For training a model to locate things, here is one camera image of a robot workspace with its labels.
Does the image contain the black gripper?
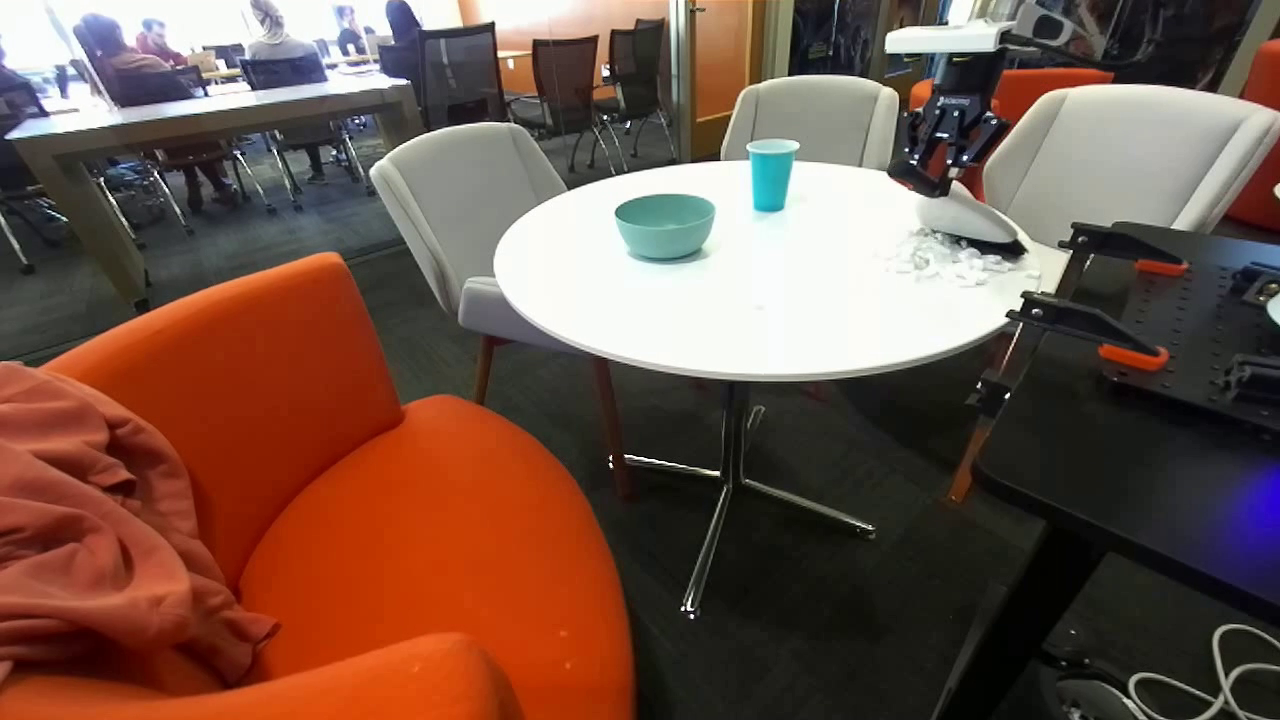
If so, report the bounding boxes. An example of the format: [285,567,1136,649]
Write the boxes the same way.
[891,49,1013,203]

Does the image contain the pile of white pieces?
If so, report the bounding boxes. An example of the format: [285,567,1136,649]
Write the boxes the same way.
[901,219,1066,293]

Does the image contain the teal bowl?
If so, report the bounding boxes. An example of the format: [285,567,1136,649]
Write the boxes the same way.
[612,191,719,270]

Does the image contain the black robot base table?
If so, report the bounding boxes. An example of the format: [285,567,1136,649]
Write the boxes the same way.
[932,216,1280,720]

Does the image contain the grey upholstered chair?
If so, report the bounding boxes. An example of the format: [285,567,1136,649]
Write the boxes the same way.
[369,119,632,505]
[982,80,1280,293]
[717,73,907,175]

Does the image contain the teal plastic cup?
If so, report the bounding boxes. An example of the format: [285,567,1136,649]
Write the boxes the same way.
[743,138,809,216]

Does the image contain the wooden door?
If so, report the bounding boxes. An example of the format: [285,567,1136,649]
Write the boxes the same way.
[690,0,763,159]

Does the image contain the round white table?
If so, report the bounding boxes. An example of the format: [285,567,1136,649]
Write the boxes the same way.
[490,159,1073,623]

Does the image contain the black mesh office chair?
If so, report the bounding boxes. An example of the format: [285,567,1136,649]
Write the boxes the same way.
[422,22,518,134]
[0,61,77,278]
[533,35,612,175]
[238,53,366,191]
[605,22,679,173]

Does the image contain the seated person dark top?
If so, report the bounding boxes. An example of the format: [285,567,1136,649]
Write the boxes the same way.
[378,0,433,80]

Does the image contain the large orange armchair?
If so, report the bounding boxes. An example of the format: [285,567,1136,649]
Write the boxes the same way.
[0,247,639,720]

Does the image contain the seated person grey top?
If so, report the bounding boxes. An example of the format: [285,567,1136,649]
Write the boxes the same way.
[242,0,333,65]

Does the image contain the long wooden meeting table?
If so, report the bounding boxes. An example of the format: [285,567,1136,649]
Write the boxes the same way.
[7,73,425,314]

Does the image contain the seated person maroon top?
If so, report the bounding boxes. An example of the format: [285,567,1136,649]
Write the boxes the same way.
[74,9,205,113]

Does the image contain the pink blanket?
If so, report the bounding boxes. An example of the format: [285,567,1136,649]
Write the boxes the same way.
[0,355,285,694]

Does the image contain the black clamp orange handle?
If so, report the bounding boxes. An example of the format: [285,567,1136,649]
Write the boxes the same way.
[1059,219,1191,284]
[945,355,1033,510]
[1005,287,1178,380]

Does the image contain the white cables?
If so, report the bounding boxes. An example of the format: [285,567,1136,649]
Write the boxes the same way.
[1054,620,1280,720]

